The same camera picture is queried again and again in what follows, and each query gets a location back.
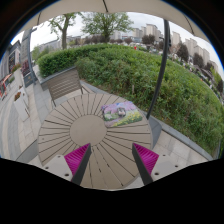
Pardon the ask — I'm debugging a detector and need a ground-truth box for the green hedge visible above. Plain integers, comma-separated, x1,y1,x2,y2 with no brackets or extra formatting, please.
36,43,224,158

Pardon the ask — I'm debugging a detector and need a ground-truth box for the tall grey sign pillar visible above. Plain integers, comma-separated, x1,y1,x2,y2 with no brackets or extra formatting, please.
19,28,38,88

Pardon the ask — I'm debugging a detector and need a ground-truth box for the slatted brown chair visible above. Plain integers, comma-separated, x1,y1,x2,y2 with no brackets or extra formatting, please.
46,67,96,108

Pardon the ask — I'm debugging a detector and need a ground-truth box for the thin sparse tree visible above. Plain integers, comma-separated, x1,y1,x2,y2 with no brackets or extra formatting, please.
46,12,83,51

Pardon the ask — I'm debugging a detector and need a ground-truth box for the curved dark parasol pole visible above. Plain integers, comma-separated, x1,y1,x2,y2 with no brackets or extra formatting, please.
145,18,172,120

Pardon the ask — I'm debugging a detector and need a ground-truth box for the transparent grey computer mouse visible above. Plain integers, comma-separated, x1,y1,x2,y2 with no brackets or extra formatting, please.
114,107,129,119

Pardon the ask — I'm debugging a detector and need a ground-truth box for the white planter box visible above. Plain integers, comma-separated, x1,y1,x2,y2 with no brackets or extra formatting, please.
12,90,31,123
10,63,24,86

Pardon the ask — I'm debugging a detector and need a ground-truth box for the cream parasol canopy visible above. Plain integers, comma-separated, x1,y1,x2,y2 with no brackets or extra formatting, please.
19,0,211,43

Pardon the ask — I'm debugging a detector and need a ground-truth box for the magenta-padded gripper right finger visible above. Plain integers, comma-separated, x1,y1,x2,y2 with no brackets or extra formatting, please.
131,142,183,187

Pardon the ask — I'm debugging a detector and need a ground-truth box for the group of apartment buildings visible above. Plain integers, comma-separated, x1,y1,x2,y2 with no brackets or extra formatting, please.
111,23,216,73

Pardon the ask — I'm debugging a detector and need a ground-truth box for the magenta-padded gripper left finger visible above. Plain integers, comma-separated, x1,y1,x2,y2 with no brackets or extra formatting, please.
41,142,93,186

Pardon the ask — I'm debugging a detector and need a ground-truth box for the round leafy tree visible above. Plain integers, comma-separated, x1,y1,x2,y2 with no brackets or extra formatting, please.
80,11,134,44

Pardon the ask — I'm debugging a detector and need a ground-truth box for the floral print mouse pad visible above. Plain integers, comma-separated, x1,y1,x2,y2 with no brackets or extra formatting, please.
100,100,144,129

